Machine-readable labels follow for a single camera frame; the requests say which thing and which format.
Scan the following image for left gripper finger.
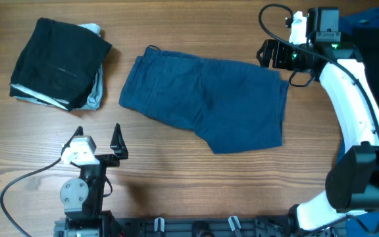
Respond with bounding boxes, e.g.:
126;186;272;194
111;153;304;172
110;123;128;159
63;126;84;148

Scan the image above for blue denim shorts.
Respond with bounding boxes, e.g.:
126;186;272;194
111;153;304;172
119;45;289;154

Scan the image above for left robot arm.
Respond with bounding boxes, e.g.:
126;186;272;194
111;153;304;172
53;124;128;237

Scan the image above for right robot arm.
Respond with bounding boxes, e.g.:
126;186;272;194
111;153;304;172
257;7;379;236

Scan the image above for folded black garment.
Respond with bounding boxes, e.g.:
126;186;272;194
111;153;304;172
10;18;112;111

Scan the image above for blue polo shirt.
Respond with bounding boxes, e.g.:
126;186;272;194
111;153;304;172
336;7;379;237

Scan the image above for left white rail clip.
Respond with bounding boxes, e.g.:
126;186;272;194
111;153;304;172
154;217;165;233

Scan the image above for white rail clip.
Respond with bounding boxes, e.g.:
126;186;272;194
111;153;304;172
154;217;165;233
228;215;241;232

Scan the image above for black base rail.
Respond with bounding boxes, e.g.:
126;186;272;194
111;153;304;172
53;215;347;237

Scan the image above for right white rail clip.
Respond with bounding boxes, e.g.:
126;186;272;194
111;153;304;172
228;215;241;232

